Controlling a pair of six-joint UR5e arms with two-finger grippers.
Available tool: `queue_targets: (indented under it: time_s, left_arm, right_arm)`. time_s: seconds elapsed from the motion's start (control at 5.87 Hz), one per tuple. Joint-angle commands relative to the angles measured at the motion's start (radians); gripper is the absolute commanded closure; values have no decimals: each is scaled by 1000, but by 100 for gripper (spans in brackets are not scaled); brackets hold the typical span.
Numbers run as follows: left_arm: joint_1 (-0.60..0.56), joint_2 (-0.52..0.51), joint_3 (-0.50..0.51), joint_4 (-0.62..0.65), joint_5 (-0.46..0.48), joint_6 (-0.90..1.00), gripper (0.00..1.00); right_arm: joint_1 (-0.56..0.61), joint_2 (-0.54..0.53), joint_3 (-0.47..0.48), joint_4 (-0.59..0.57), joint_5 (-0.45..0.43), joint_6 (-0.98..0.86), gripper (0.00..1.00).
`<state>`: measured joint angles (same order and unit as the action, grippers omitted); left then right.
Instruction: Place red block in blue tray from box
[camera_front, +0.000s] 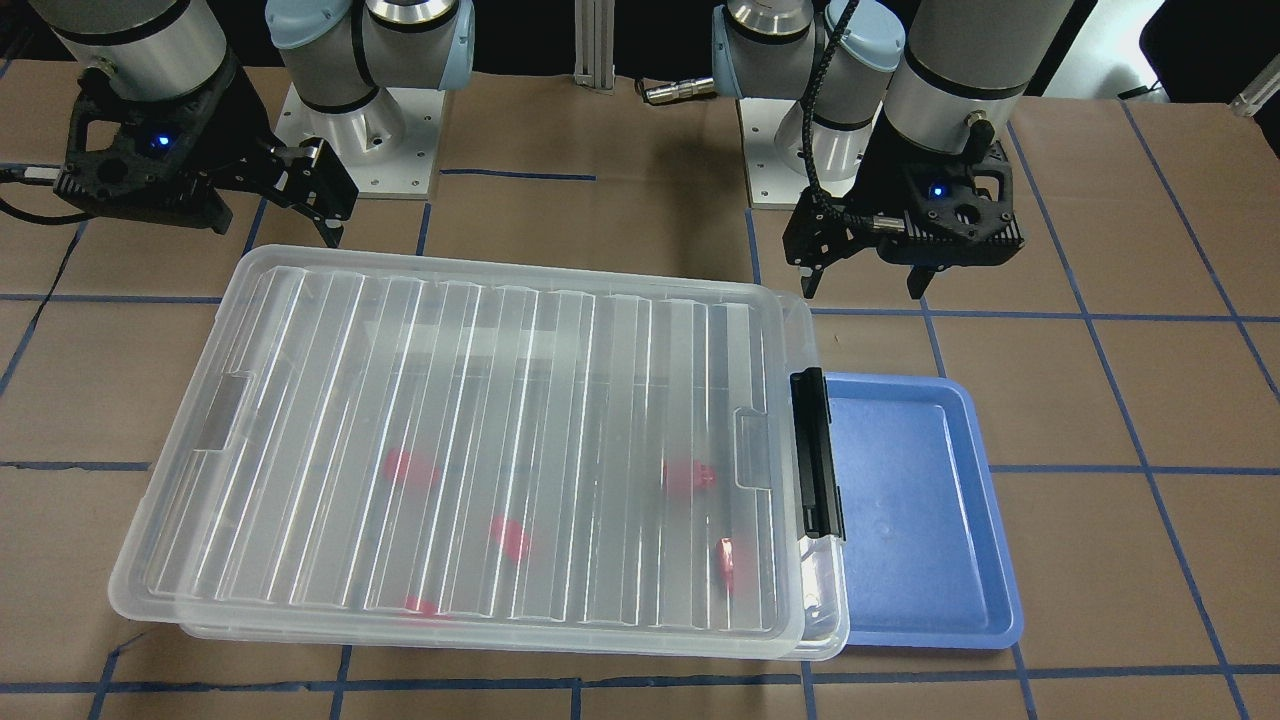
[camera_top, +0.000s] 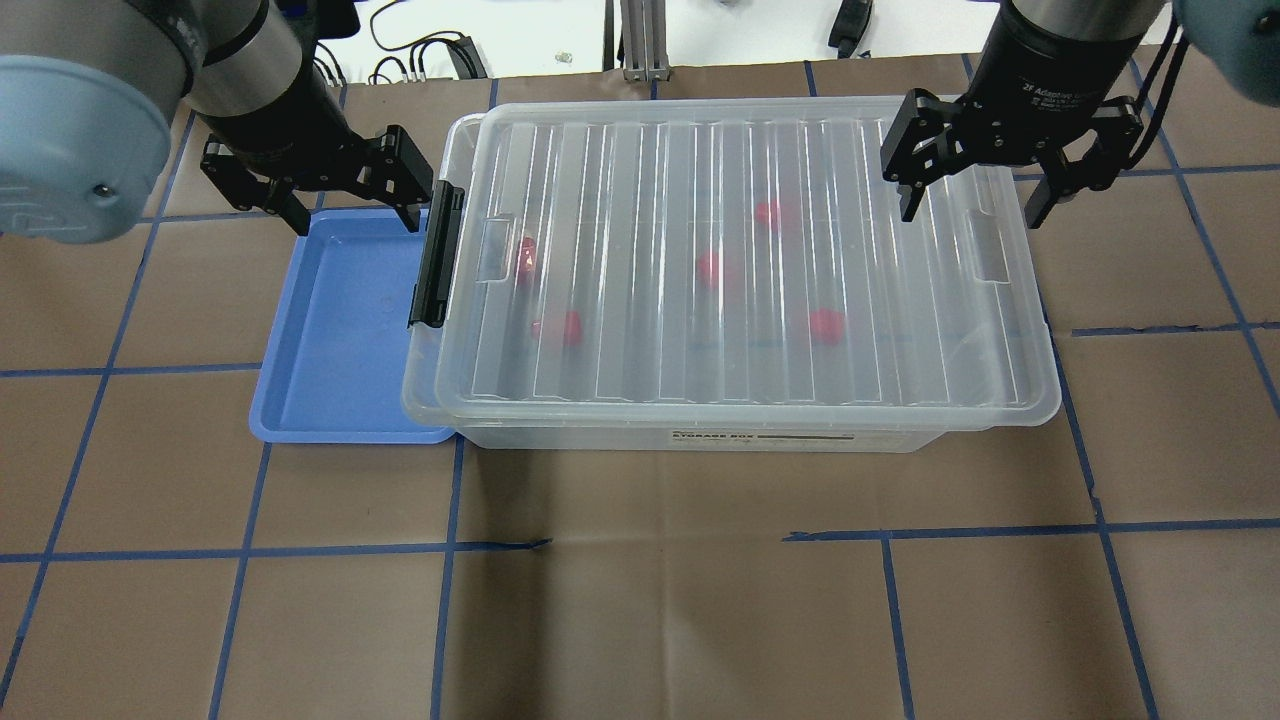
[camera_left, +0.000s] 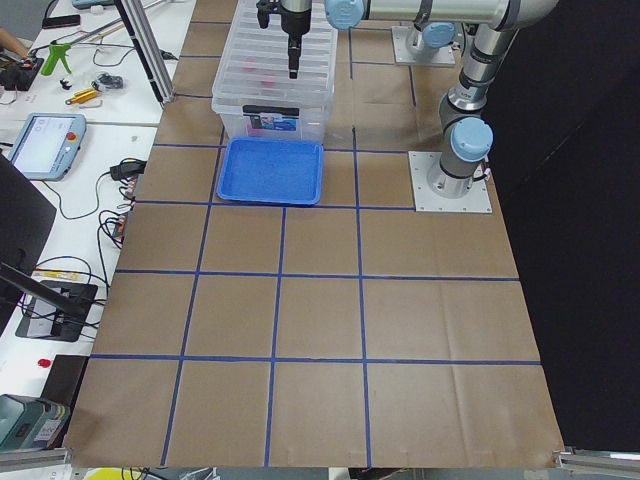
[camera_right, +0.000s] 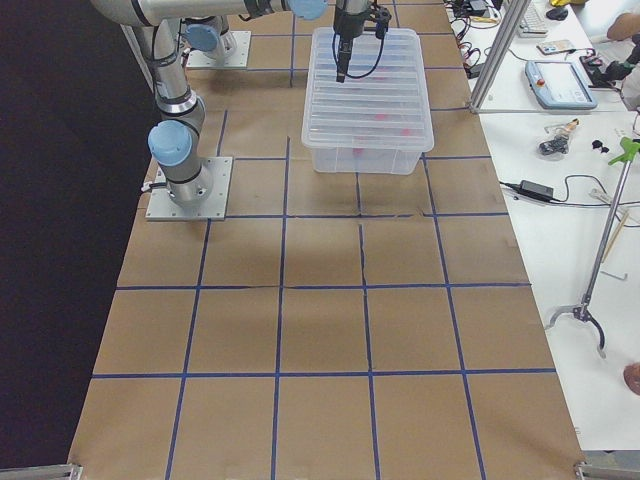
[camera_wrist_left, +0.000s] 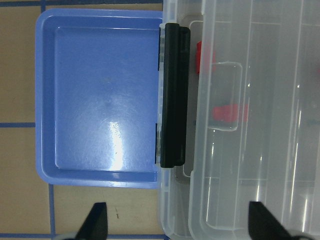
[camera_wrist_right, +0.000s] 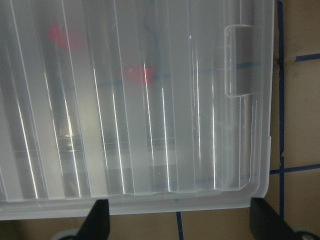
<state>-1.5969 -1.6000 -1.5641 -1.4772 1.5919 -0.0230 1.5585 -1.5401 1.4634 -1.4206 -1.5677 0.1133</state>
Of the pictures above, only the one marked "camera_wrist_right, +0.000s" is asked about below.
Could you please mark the red block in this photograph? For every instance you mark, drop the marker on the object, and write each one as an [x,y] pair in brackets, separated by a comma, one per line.
[138,75]
[64,38]

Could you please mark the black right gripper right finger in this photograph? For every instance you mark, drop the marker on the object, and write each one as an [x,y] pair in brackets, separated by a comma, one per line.
[266,224]

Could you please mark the clear plastic box lid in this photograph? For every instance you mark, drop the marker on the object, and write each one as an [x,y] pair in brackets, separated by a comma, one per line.
[72,131]

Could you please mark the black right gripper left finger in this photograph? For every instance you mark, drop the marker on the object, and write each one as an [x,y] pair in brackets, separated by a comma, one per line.
[97,224]

